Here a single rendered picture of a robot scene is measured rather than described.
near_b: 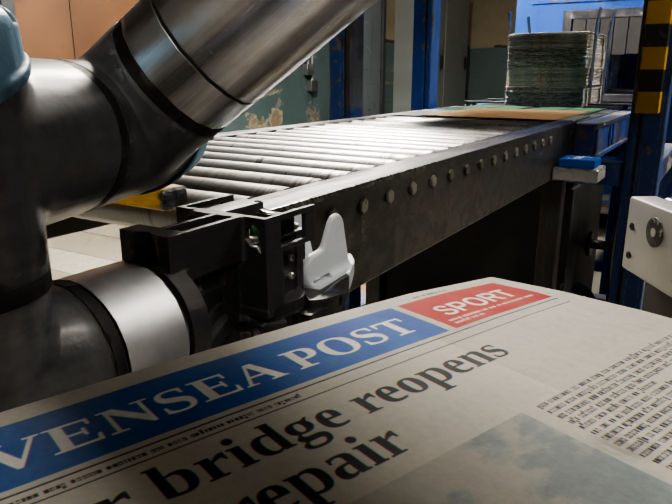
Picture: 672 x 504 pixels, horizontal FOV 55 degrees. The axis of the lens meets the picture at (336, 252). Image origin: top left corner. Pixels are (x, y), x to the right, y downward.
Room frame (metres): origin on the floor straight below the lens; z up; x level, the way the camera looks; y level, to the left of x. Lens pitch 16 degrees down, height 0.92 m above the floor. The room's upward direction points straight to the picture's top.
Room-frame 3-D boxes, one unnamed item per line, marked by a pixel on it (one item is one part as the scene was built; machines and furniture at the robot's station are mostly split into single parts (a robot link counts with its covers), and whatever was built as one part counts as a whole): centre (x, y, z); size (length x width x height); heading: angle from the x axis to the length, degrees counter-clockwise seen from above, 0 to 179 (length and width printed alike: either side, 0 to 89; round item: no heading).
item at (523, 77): (2.59, -0.86, 0.93); 0.38 x 0.30 x 0.26; 149
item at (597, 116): (2.10, -0.56, 0.75); 0.70 x 0.65 x 0.10; 149
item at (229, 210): (0.37, 0.07, 0.79); 0.12 x 0.08 x 0.09; 149
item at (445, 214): (1.10, -0.24, 0.74); 1.34 x 0.05 x 0.12; 149
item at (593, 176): (1.48, -0.56, 0.70); 0.10 x 0.10 x 0.03; 59
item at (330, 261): (0.46, 0.00, 0.79); 0.09 x 0.03 x 0.06; 149
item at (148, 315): (0.31, 0.12, 0.79); 0.08 x 0.05 x 0.08; 59
